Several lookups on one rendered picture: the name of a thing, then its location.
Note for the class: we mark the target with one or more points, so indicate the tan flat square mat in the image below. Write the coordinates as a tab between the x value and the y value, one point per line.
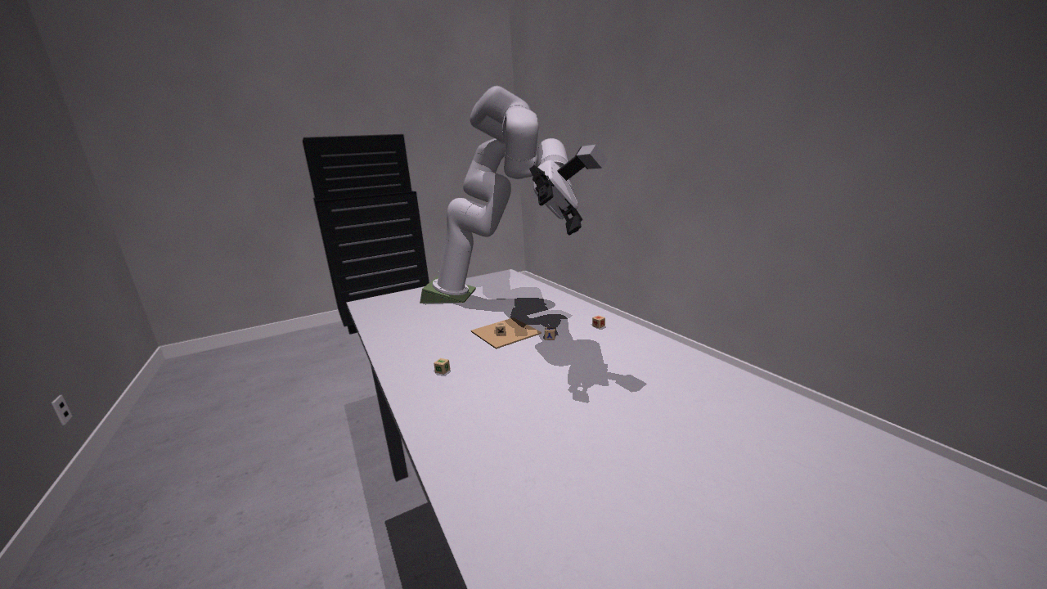
515	331

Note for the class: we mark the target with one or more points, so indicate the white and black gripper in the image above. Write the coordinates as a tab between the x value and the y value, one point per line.
556	193

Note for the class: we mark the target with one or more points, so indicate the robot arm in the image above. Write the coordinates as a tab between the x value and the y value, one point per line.
515	134

